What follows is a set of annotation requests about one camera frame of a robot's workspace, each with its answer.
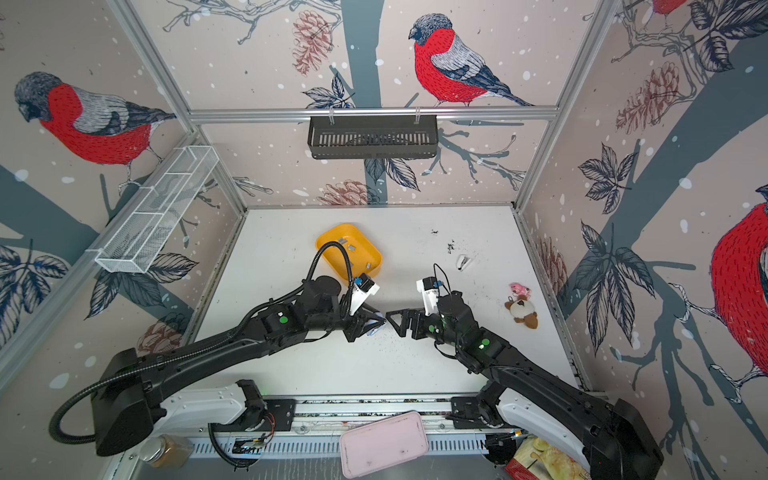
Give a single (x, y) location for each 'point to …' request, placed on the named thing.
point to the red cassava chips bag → (538, 459)
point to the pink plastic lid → (383, 444)
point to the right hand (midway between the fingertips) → (394, 318)
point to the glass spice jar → (167, 451)
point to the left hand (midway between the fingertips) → (380, 319)
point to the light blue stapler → (373, 331)
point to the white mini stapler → (462, 261)
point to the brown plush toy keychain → (521, 307)
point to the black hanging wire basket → (377, 139)
